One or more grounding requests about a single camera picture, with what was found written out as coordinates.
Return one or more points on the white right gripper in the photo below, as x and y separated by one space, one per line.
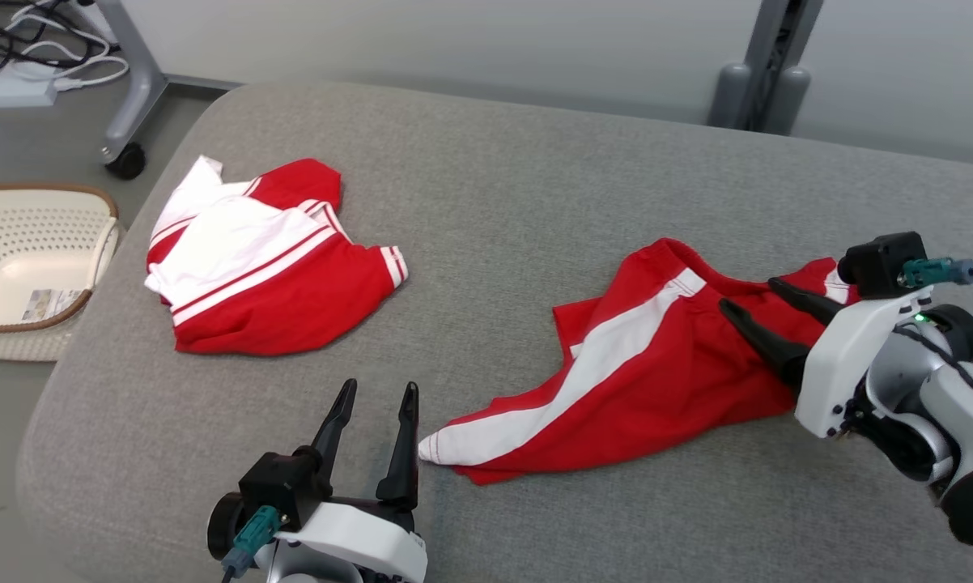
851 364

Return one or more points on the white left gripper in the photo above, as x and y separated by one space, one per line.
357 542

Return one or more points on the red shorts with white stripe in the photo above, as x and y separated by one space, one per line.
664 380

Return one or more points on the red and white shirt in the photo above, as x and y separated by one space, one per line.
292 300

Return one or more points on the printed paper label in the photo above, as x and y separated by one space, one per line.
49 305

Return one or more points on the cream perforated laundry basket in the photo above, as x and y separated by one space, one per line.
17 243

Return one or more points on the grey desk leg with caster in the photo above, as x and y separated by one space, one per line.
134 89

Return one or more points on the white power strip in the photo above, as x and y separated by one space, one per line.
9 89

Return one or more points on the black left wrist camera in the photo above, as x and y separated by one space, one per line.
280 490

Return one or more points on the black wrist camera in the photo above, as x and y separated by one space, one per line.
879 263
280 490

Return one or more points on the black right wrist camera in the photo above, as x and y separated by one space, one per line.
879 263

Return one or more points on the grey partition post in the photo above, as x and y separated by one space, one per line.
766 73

